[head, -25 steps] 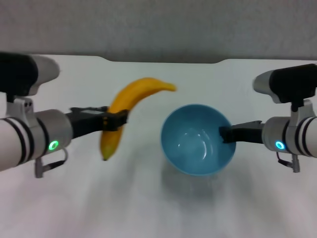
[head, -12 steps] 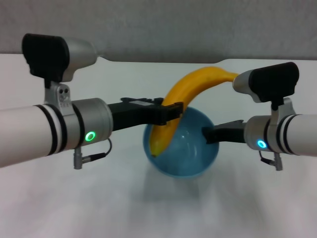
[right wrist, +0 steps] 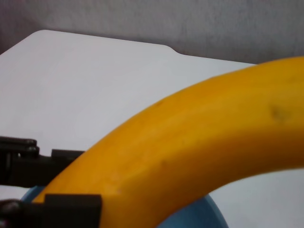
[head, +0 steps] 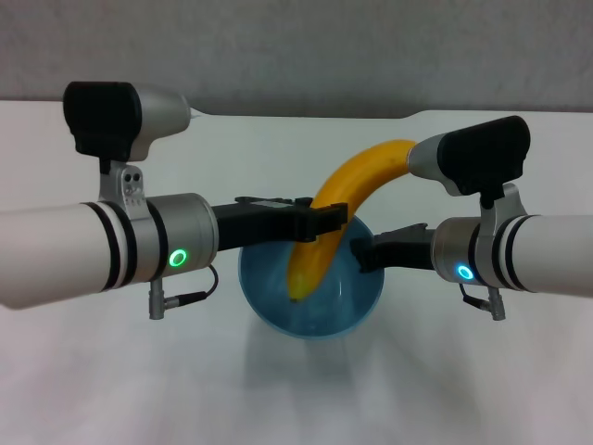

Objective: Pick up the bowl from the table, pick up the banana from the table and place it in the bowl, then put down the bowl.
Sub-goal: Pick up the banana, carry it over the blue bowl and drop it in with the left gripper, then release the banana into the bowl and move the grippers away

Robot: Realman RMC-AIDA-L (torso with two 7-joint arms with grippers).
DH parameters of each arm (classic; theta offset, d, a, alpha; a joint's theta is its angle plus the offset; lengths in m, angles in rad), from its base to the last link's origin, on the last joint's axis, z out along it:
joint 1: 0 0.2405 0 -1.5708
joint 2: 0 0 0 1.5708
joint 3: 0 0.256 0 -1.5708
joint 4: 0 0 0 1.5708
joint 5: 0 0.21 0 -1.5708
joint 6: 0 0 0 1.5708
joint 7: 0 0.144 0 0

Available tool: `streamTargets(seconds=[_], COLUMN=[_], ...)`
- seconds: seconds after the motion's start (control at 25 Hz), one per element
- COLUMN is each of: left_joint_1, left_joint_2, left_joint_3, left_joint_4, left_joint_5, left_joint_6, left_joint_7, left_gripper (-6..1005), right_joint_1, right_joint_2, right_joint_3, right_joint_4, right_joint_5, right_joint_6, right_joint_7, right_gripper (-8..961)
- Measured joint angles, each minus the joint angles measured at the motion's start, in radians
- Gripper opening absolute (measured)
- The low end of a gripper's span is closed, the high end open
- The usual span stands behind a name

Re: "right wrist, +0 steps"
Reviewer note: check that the yellow banana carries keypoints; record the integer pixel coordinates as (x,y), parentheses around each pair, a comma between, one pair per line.
(190,142)

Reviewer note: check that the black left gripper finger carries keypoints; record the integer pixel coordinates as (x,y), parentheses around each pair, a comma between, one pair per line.
(23,171)
(59,213)

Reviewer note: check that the blue bowl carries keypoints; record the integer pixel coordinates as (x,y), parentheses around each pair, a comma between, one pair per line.
(202,213)

